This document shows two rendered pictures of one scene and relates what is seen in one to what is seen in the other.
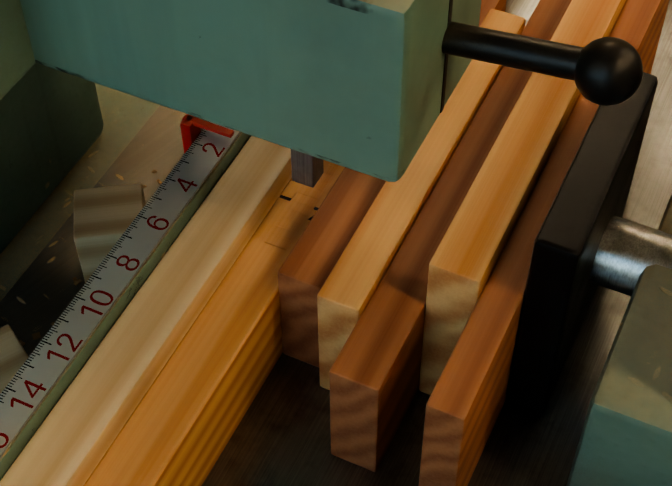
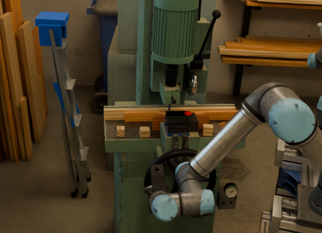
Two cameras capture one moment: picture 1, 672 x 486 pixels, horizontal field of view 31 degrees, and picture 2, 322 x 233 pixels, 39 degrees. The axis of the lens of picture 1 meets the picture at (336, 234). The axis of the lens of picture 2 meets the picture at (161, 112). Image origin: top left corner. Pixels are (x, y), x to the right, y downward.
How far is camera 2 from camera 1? 1.74 m
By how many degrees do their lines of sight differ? 47
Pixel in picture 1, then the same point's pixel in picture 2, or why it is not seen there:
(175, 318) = (151, 109)
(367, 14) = (164, 89)
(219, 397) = (149, 115)
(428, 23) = (168, 93)
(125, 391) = (144, 109)
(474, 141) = not seen: hidden behind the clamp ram
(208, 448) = (146, 118)
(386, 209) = not seen: hidden behind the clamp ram
